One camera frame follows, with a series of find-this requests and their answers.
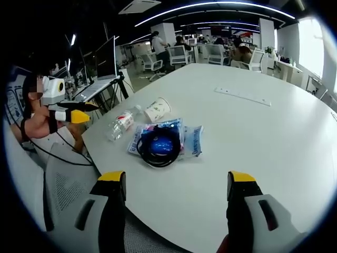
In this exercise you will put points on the ceiling light strip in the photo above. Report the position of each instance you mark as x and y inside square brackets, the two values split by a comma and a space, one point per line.
[210, 5]

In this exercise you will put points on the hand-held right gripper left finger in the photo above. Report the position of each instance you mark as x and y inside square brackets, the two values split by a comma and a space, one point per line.
[110, 210]

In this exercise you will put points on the blue and white banner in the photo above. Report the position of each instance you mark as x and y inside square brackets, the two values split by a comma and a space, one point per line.
[14, 100]

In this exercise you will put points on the open silver laptop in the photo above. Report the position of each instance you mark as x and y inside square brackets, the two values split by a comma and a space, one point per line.
[105, 60]

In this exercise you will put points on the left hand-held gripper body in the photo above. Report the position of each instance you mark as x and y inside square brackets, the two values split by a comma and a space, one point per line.
[52, 91]

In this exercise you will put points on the white power strip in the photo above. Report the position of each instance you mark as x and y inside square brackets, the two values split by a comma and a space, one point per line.
[242, 96]

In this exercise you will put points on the white side desk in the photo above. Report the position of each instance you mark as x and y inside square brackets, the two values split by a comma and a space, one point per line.
[288, 71]

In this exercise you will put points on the blue round object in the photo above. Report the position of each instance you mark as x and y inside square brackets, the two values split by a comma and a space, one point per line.
[160, 145]

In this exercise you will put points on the green potted plant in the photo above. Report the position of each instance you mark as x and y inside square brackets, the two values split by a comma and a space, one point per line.
[269, 50]

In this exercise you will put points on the ceiling air conditioner vent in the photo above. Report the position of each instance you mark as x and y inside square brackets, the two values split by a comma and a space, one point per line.
[139, 6]

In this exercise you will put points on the blue and white plastic packet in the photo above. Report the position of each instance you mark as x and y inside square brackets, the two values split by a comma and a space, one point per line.
[193, 139]

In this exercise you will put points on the grey mesh office chair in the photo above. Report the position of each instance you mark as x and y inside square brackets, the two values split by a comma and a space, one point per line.
[68, 182]

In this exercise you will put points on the clear plastic water bottle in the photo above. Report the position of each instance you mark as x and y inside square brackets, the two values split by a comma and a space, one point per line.
[122, 124]

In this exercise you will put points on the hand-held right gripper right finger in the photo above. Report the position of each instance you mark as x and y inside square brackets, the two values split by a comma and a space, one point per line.
[245, 210]

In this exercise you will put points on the white printed paper cup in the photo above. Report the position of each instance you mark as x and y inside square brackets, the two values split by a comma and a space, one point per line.
[158, 109]

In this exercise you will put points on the white table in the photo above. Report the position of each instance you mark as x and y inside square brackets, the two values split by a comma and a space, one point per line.
[237, 137]

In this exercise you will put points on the white office chair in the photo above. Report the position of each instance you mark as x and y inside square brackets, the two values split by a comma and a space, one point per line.
[217, 54]
[179, 54]
[256, 60]
[151, 62]

